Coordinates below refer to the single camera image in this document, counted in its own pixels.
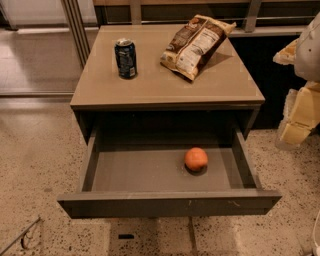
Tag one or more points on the metal railing frame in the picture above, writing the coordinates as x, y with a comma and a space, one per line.
262, 25

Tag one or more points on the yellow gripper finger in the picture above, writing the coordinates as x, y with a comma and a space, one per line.
286, 56
301, 113

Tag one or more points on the small black floor object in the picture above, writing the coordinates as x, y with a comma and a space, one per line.
126, 236

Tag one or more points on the metal bar on floor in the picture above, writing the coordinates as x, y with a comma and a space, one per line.
20, 237

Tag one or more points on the orange fruit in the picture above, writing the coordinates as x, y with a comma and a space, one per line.
196, 159

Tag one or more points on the open grey top drawer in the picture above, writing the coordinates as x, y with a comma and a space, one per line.
126, 175

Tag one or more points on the dark blue soda can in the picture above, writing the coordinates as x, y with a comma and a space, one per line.
125, 54

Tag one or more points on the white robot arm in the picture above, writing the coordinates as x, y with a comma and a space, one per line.
307, 62

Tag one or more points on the brown chip bag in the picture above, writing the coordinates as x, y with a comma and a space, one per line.
194, 44

